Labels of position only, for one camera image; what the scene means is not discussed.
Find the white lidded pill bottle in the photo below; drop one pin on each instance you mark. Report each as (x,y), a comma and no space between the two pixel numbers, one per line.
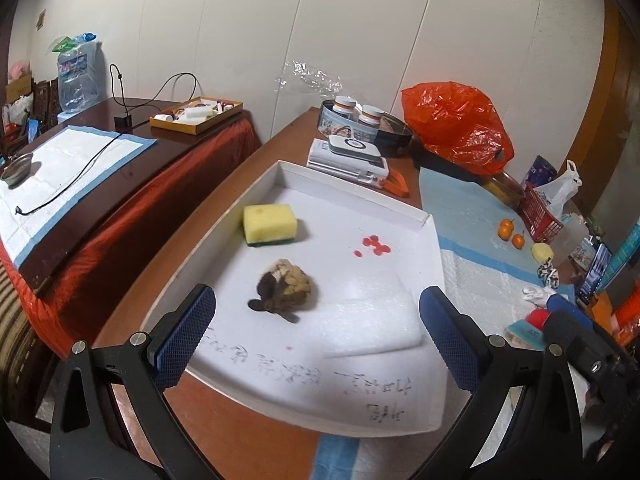
(344,106)
(370,116)

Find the clear plastic container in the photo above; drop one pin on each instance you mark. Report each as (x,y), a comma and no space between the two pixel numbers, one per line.
(572,237)

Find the small yellow sponge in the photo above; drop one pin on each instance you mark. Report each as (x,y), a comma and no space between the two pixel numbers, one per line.
(542,252)

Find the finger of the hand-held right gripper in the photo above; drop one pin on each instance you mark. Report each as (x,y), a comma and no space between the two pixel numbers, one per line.
(585,350)

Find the clear plastic film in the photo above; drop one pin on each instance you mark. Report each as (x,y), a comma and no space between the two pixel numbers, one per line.
(305,77)

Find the teal carton box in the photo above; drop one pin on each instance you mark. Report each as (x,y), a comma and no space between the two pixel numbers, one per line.
(625,255)

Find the cardboard tray of small items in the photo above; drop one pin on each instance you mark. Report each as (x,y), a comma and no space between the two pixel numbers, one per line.
(200,122)

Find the striped brown cushion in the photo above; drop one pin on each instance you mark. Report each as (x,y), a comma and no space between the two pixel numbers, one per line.
(20,340)

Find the dark carved wooden chair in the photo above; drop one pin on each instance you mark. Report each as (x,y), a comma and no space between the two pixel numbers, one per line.
(45,105)

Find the small wall plaque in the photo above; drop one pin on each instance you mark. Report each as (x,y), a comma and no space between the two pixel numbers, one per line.
(41,19)

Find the orange plastic bag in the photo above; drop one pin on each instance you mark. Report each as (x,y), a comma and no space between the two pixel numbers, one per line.
(450,120)

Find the dark wooden side table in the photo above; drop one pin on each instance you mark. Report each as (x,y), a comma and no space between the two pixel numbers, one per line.
(100,110)

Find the white rounded device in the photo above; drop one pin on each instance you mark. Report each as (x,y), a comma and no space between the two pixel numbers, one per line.
(357,152)

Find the white plastic bag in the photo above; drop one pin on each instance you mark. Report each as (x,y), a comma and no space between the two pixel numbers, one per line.
(560,192)

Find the round printed tin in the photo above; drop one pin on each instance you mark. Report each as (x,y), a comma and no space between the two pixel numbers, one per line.
(390,137)

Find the red tablecloth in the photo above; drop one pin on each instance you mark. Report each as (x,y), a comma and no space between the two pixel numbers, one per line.
(150,220)

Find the small tangerine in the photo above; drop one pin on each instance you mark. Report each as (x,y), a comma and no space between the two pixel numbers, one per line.
(505,228)
(518,240)

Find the white foam block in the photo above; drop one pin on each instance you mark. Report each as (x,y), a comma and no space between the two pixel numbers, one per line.
(370,320)

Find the leopard print cloth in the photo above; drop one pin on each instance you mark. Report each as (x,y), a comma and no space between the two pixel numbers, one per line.
(550,275)

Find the yellow green sponge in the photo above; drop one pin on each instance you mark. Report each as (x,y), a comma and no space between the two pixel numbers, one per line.
(267,220)

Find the large water jug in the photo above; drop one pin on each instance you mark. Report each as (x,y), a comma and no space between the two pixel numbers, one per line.
(75,85)

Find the white devices stack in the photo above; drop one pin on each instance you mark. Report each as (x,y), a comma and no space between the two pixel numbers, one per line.
(325,165)

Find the white foam tray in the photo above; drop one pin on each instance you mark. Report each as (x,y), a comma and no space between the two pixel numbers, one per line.
(350,240)

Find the black smartphone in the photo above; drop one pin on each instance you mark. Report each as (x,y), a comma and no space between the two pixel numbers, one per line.
(595,272)

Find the white blue-edged side pad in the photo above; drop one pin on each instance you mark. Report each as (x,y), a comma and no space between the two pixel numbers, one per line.
(75,160)

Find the small metal bowl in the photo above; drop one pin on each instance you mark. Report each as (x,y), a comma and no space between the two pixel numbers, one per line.
(17,170)

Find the brass metal basin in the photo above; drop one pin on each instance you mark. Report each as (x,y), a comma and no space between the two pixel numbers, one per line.
(505,190)

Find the brown plush toy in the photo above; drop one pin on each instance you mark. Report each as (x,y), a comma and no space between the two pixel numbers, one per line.
(295,285)

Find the pink soft item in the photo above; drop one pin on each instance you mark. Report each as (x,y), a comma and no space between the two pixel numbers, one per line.
(19,70)

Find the white absorbent pad blue border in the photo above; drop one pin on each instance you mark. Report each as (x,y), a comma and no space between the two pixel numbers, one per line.
(480,280)

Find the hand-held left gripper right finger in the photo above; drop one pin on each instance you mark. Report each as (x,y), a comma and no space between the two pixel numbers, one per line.
(450,340)

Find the red plastic basket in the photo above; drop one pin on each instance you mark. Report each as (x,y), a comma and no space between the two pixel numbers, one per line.
(542,225)

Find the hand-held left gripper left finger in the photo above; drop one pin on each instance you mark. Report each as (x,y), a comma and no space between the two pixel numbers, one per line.
(182,330)

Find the large orange plastic container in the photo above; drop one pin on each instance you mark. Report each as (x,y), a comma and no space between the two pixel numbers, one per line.
(627,315)

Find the light blue underpad sheet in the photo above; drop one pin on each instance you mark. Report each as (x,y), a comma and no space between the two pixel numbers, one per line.
(460,210)

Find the green blue plastic bag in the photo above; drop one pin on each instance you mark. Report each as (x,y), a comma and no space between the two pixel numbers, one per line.
(70,42)

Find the cardboard box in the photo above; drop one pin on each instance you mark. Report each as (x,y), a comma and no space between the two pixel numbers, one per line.
(19,90)

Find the black power adapter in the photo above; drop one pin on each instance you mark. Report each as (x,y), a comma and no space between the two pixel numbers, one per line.
(123,122)

